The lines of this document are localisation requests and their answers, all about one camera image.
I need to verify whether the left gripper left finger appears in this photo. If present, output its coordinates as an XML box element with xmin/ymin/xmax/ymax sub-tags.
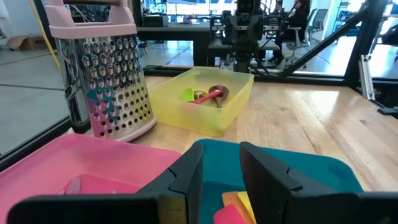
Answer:
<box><xmin>136</xmin><ymin>143</ymin><xmax>205</xmax><ymax>224</ymax></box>

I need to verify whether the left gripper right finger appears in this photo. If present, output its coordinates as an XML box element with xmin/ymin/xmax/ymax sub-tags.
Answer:
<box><xmin>239</xmin><ymin>141</ymin><xmax>358</xmax><ymax>224</ymax></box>

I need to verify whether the yellow spatula clear handle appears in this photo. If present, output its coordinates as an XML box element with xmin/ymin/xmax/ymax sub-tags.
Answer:
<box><xmin>238</xmin><ymin>191</ymin><xmax>257</xmax><ymax>224</ymax></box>

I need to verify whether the orange spatula clear handle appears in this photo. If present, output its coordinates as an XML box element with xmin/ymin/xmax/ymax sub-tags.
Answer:
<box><xmin>221</xmin><ymin>191</ymin><xmax>247</xmax><ymax>224</ymax></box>

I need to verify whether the teal plastic bin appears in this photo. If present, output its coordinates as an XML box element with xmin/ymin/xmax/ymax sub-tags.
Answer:
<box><xmin>183</xmin><ymin>138</ymin><xmax>364</xmax><ymax>224</ymax></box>

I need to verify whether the dark wooden spoon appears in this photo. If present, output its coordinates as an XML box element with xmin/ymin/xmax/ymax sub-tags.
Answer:
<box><xmin>208</xmin><ymin>85</ymin><xmax>230</xmax><ymax>109</ymax></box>

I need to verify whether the red silicone spoon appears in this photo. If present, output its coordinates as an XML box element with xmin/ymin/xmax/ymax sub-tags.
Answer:
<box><xmin>188</xmin><ymin>89</ymin><xmax>224</xmax><ymax>105</ymax></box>

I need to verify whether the yellow translucent plastic bin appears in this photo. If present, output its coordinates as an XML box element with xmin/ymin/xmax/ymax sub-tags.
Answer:
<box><xmin>148</xmin><ymin>66</ymin><xmax>255</xmax><ymax>138</ymax></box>

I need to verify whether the lime green spoon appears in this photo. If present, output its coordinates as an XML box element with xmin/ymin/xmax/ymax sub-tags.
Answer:
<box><xmin>182</xmin><ymin>87</ymin><xmax>195</xmax><ymax>103</ymax></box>

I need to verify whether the person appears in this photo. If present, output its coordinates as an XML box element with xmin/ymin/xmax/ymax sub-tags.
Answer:
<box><xmin>273</xmin><ymin>0</ymin><xmax>312</xmax><ymax>66</ymax></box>

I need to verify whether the black desk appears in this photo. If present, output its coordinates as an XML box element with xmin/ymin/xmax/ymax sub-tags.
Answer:
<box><xmin>136</xmin><ymin>23</ymin><xmax>213</xmax><ymax>68</ymax></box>

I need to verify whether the office chair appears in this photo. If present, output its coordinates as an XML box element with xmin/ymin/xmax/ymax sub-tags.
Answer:
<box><xmin>285</xmin><ymin>8</ymin><xmax>329</xmax><ymax>71</ymax></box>

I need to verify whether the pink plastic bin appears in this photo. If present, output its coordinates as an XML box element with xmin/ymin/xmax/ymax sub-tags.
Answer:
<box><xmin>0</xmin><ymin>133</ymin><xmax>183</xmax><ymax>224</ymax></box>

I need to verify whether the pink metal box grater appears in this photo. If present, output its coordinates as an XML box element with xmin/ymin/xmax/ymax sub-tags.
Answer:
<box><xmin>45</xmin><ymin>0</ymin><xmax>158</xmax><ymax>142</ymax></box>

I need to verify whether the cardboard box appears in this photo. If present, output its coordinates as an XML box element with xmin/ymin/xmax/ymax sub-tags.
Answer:
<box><xmin>6</xmin><ymin>34</ymin><xmax>48</xmax><ymax>52</ymax></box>

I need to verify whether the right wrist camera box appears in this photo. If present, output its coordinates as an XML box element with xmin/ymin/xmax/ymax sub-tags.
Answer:
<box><xmin>236</xmin><ymin>0</ymin><xmax>262</xmax><ymax>15</ymax></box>

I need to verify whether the silver metal bracket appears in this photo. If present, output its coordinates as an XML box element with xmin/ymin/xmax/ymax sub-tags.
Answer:
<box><xmin>359</xmin><ymin>54</ymin><xmax>376</xmax><ymax>101</ymax></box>

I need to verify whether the yellow hanging cable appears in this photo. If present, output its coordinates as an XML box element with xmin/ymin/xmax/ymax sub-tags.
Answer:
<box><xmin>28</xmin><ymin>0</ymin><xmax>62</xmax><ymax>71</ymax></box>

